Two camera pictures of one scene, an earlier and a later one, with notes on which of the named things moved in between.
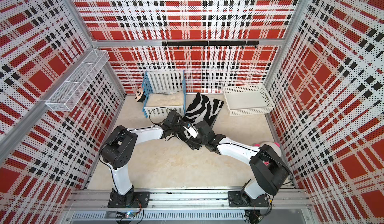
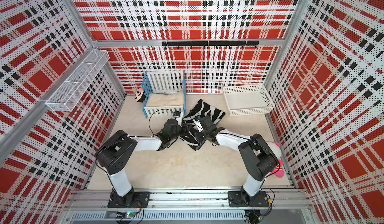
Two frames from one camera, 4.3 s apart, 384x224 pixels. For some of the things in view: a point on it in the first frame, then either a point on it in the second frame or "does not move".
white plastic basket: [244, 100] does not move
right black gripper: [195, 142] → [198, 135]
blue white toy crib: [164, 91] does not move
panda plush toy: [139, 96] does not move
